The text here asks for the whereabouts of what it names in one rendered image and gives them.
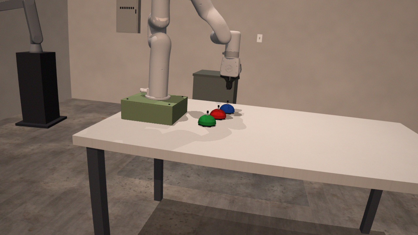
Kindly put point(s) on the green dome bell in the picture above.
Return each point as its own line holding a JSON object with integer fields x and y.
{"x": 207, "y": 120}

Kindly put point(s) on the blue bell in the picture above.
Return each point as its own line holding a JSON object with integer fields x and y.
{"x": 227, "y": 108}

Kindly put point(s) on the red bell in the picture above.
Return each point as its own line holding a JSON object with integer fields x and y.
{"x": 218, "y": 114}

